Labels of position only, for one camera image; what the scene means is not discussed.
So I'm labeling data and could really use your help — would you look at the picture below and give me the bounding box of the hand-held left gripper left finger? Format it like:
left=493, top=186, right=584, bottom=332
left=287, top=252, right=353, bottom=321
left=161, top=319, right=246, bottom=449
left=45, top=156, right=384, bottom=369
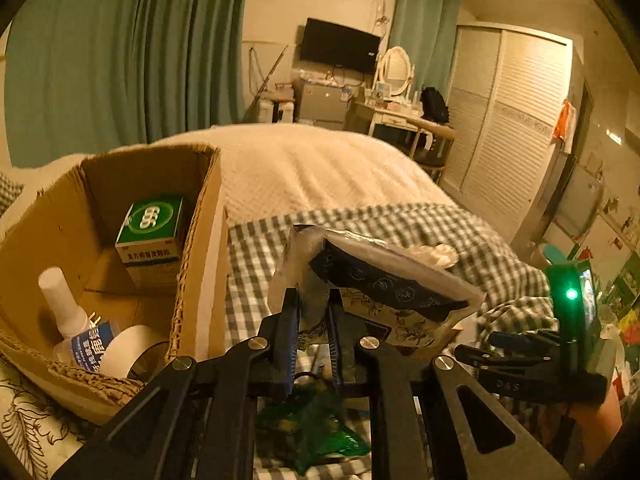
left=50, top=287, right=302, bottom=480

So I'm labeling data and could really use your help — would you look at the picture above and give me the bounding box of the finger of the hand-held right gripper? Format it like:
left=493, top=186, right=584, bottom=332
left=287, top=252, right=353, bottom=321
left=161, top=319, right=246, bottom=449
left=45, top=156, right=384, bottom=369
left=454, top=344, right=551, bottom=376
left=489, top=329, right=562, bottom=356

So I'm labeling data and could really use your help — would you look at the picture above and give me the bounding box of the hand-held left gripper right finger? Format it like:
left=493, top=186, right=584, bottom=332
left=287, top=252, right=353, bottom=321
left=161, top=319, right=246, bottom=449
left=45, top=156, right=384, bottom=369
left=326, top=290, right=571, bottom=480

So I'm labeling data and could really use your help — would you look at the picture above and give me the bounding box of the floral patterned tissue packet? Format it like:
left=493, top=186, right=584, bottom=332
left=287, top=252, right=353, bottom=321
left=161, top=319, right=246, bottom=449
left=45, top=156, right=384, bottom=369
left=269, top=223, right=486, bottom=361

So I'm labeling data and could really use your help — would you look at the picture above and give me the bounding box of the cardboard box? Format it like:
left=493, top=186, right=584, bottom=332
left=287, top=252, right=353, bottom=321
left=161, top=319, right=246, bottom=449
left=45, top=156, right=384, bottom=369
left=0, top=144, right=230, bottom=426

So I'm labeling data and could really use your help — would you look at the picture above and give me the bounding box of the person's right forearm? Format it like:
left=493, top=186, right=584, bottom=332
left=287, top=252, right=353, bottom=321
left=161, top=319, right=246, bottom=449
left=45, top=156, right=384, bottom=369
left=570, top=400, right=623, bottom=467

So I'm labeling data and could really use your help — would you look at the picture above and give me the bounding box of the wooden stool teal cushion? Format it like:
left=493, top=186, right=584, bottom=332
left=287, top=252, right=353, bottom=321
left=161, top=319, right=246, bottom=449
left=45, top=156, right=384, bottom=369
left=530, top=242, right=568, bottom=267

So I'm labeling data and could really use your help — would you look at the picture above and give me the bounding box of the green plastic packet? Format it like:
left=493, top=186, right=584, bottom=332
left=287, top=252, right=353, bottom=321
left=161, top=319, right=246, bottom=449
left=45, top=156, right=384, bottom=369
left=255, top=380, right=371, bottom=473

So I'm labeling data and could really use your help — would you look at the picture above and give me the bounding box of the white crumpled paper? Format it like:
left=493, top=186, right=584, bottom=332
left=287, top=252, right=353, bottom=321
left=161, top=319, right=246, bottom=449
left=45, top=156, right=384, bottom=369
left=405, top=244, right=458, bottom=268

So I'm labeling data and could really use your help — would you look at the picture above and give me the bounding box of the grey checked blanket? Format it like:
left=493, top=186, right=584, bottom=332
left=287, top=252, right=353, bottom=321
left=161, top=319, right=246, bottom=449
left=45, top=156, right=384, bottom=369
left=225, top=202, right=563, bottom=480

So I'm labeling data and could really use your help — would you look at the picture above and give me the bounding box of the white tape roll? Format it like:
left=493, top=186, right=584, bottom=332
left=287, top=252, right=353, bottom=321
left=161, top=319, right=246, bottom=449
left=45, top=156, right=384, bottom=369
left=97, top=325, right=168, bottom=380

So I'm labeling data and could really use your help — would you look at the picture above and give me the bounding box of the white textured blanket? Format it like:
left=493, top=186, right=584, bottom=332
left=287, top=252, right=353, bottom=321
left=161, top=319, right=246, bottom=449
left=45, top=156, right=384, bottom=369
left=10, top=124, right=458, bottom=226

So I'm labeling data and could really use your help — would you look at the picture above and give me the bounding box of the green medicine box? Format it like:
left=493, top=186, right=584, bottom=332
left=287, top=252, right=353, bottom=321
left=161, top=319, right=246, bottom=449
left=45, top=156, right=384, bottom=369
left=115, top=195, right=186, bottom=288

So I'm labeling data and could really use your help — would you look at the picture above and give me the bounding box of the white louvred wardrobe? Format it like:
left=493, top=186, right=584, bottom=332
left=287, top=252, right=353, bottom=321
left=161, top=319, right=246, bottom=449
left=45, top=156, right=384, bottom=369
left=442, top=24, right=573, bottom=243

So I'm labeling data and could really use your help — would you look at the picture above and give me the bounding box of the orange hanging cloth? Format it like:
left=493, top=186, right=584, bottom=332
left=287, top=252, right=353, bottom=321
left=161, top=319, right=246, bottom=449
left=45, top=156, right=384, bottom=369
left=552, top=100, right=576, bottom=143

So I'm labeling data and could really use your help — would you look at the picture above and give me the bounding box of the wooden chair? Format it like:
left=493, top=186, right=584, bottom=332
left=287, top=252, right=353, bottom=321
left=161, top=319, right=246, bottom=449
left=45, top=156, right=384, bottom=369
left=410, top=120, right=456, bottom=183

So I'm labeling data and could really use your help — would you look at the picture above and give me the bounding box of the white bottle blue label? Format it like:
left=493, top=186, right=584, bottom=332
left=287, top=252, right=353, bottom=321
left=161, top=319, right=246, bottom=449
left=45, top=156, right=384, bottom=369
left=38, top=267, right=118, bottom=373

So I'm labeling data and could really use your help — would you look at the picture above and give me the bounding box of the white storage bin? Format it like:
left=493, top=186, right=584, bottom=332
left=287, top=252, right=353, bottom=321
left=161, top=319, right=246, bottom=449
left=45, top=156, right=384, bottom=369
left=257, top=95, right=296, bottom=123

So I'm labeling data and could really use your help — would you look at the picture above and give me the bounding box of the white dressing table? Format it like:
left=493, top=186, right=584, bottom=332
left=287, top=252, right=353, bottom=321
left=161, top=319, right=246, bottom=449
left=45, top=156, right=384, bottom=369
left=350, top=97, right=456, bottom=156

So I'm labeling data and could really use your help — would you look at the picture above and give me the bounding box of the small grey fridge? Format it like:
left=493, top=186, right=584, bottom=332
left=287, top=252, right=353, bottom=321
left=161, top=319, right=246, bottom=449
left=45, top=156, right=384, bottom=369
left=299, top=80, right=351, bottom=128

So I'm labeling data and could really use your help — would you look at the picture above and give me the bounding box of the black backpack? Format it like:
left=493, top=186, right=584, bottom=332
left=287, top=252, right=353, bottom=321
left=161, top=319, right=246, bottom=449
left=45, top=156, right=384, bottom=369
left=419, top=86, right=451, bottom=123

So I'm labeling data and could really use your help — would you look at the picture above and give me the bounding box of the floral printed sheet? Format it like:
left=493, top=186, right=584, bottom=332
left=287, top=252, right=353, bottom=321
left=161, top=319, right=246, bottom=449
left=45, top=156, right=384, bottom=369
left=0, top=355, right=96, bottom=480

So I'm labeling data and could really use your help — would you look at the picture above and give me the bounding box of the leaning wooden pole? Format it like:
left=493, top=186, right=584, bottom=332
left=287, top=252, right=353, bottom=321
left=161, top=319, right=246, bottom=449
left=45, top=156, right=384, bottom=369
left=250, top=45, right=291, bottom=108

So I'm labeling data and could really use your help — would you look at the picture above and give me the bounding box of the oval white mirror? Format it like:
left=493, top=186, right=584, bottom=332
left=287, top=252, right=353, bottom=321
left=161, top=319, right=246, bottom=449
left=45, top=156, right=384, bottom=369
left=372, top=46, right=416, bottom=98

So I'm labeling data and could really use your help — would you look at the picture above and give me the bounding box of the checked pillow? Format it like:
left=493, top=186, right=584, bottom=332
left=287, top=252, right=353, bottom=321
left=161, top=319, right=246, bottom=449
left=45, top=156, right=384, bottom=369
left=0, top=170, right=25, bottom=216

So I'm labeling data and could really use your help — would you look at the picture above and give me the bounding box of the wide green curtain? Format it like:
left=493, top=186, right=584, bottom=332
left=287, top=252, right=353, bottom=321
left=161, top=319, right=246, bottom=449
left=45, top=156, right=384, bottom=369
left=4, top=0, right=251, bottom=168

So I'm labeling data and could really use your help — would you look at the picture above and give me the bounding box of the narrow green curtain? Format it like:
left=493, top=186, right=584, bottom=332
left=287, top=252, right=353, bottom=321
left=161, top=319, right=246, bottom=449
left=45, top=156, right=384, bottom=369
left=387, top=0, right=462, bottom=97

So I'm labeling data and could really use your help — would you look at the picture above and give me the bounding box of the black wall television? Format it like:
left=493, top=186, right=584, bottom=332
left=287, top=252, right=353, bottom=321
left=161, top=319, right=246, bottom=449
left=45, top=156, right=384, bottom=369
left=299, top=17, right=381, bottom=75

